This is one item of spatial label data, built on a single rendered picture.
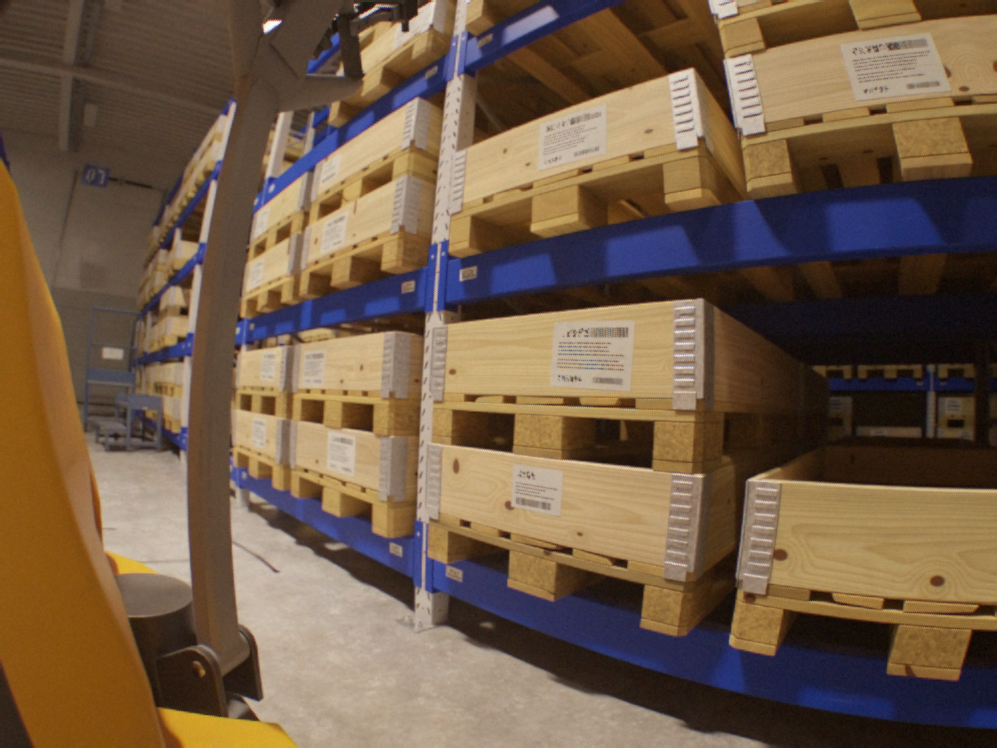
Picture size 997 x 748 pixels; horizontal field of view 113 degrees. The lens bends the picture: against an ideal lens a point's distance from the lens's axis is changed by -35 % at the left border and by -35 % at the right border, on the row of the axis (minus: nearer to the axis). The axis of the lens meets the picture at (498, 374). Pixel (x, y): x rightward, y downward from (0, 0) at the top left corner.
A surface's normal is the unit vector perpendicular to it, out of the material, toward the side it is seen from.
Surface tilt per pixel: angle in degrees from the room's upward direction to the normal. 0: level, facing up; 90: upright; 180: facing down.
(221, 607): 90
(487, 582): 90
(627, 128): 90
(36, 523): 90
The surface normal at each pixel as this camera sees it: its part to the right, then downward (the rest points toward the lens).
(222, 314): 0.99, 0.04
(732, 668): -0.68, -0.07
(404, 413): 0.73, -0.01
